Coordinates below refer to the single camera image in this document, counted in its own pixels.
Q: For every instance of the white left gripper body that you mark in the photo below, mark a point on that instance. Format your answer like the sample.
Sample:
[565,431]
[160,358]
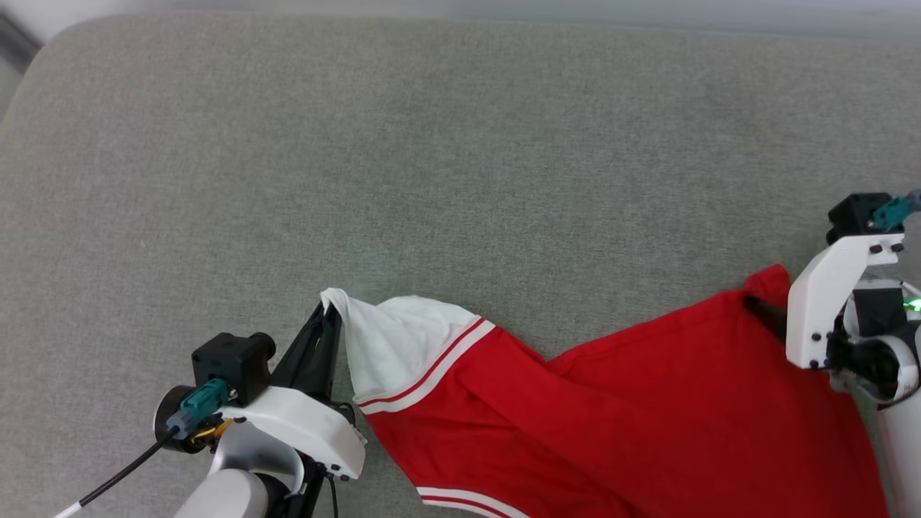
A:
[302,424]

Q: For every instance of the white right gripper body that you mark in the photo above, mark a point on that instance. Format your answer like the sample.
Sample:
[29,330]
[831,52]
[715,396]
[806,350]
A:
[820,309]

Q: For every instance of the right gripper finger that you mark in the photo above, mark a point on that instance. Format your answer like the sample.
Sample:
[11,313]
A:
[773,320]

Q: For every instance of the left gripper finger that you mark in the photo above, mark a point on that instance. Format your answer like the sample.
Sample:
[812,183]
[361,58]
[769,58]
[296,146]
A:
[333,352]
[306,360]

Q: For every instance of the red and white garment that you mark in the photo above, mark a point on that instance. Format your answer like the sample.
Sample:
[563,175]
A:
[611,432]

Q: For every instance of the white grey right arm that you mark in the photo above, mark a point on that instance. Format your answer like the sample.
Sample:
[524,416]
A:
[903,446]

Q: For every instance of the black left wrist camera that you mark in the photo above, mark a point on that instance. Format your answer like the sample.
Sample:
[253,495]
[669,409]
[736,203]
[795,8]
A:
[230,363]

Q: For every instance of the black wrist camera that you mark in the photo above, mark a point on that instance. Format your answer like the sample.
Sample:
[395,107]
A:
[230,363]
[853,216]

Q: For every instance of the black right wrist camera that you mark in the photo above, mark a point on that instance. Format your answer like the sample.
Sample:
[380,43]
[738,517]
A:
[853,216]

